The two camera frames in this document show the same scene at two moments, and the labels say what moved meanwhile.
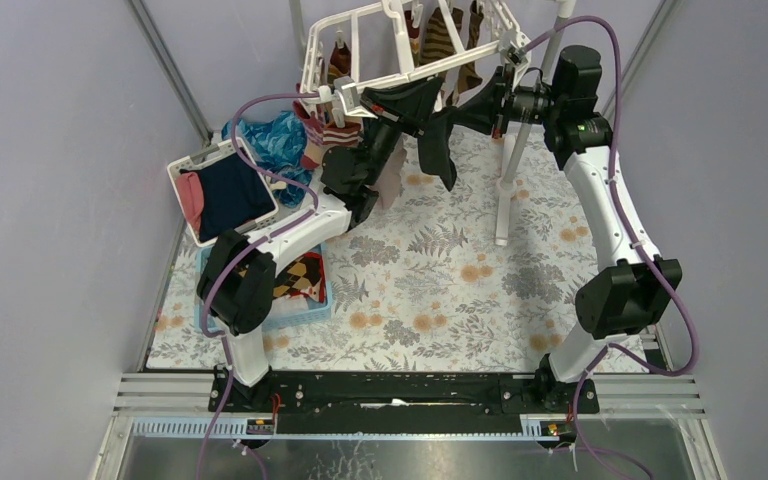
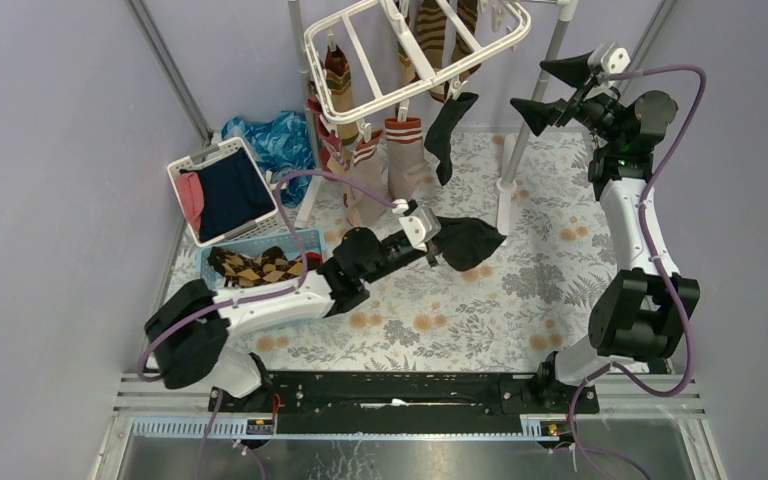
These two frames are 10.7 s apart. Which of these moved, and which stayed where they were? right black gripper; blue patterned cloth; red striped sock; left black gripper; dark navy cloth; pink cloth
Moved: right black gripper; red striped sock; left black gripper
Stayed: dark navy cloth; pink cloth; blue patterned cloth
